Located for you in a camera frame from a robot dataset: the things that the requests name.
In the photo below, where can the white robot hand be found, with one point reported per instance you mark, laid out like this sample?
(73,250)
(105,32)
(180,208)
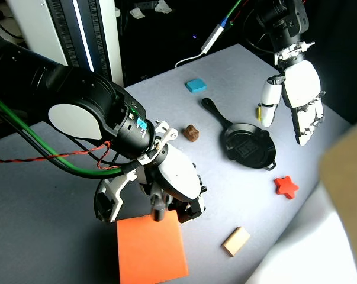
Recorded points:
(302,85)
(175,174)

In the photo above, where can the white column with light strip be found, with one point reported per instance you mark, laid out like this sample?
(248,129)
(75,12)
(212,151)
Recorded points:
(57,32)

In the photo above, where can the red star block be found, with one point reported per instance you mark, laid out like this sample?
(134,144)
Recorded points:
(286,187)

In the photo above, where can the grey table cloth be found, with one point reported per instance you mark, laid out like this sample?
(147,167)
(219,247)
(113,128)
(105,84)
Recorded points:
(240,201)

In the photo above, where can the black frying pan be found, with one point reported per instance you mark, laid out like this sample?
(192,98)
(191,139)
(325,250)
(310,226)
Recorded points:
(249,146)

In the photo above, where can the orange cube block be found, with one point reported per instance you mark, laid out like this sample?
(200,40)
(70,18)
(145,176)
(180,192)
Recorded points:
(151,251)

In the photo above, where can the small yellow block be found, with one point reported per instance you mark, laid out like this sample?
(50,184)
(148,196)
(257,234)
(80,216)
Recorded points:
(259,114)

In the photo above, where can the brown cardboard sheet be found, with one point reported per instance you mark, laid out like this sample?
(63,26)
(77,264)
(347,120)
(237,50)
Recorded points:
(348,183)

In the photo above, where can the tan wooden rectangular block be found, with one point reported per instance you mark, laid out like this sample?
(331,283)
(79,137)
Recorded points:
(236,242)

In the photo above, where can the blue rounded block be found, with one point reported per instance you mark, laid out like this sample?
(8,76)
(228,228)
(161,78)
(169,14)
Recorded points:
(196,85)

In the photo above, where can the white backdrop sheet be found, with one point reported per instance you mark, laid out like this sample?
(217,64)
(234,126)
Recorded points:
(302,248)

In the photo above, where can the white crumpled paper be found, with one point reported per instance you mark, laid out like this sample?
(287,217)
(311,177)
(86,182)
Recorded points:
(136,13)
(163,6)

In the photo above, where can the brown meat chunk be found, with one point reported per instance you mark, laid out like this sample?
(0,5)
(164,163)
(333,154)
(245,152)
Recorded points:
(191,133)

